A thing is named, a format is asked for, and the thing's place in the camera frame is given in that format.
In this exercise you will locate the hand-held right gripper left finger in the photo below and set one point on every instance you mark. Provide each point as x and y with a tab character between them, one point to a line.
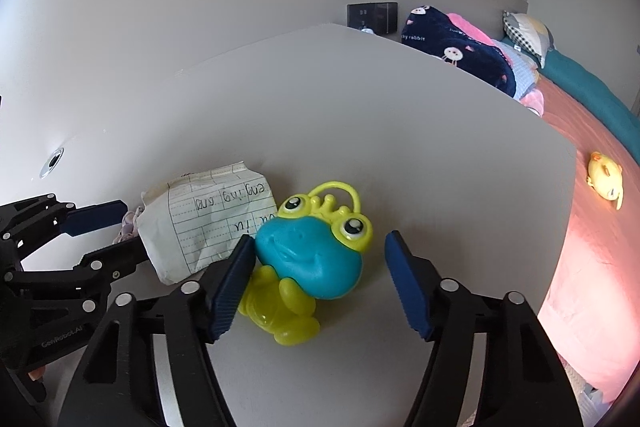
232	292

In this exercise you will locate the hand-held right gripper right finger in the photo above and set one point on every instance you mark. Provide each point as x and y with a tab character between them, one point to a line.
405	287

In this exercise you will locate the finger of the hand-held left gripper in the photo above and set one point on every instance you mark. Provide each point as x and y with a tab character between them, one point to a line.
117	262
95	217

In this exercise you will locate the blue and green frog toy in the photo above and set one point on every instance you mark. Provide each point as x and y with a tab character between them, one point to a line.
305	257

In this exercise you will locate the lined paper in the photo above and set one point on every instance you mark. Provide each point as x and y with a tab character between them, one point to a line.
200	217

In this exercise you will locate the metal desk grommet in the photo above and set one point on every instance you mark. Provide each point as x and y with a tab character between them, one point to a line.
52	163

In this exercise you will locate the pink bed sheet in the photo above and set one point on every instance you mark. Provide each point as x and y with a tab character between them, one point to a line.
600	257

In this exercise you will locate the yellow duck toy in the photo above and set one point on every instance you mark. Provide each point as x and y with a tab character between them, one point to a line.
605	174

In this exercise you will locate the navy printed blanket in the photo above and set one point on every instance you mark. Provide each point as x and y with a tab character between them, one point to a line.
460	54

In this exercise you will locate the light blue blanket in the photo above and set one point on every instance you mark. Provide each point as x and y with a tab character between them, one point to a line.
522	72

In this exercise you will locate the teal duvet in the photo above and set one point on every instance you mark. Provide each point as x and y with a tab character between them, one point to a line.
590	92

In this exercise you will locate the pink fleece blanket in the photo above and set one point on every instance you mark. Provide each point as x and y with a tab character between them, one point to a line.
467	24

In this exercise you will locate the checked pillow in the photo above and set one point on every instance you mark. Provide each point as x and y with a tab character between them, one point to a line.
530	32

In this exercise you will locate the black wall socket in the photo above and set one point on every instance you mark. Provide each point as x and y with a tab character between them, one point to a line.
372	16

